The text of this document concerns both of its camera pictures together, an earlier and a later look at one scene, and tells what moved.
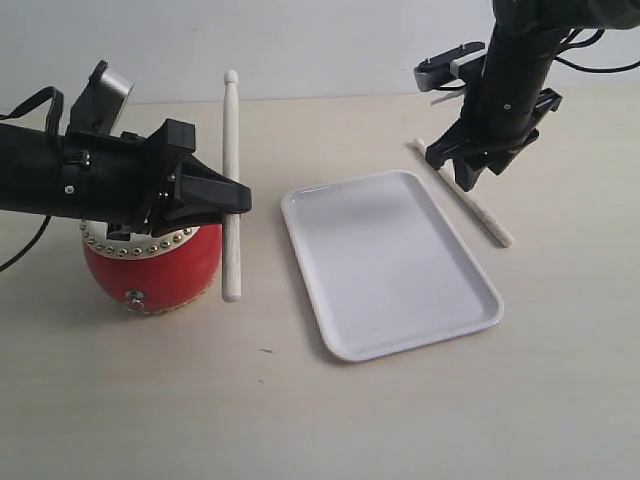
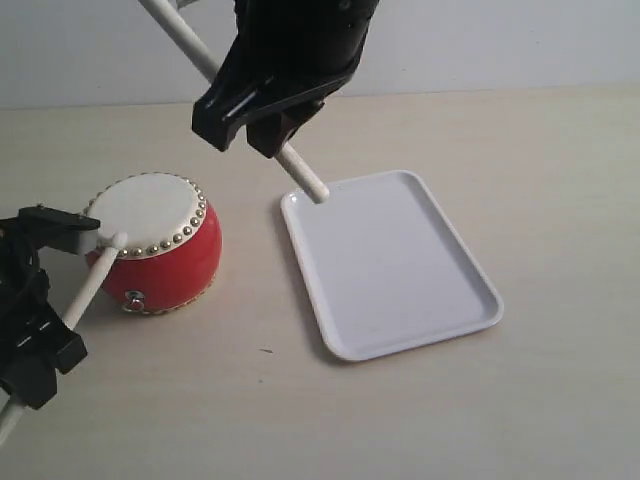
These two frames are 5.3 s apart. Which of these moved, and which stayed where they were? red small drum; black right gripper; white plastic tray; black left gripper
Moved: black left gripper; black right gripper
Stayed: red small drum; white plastic tray
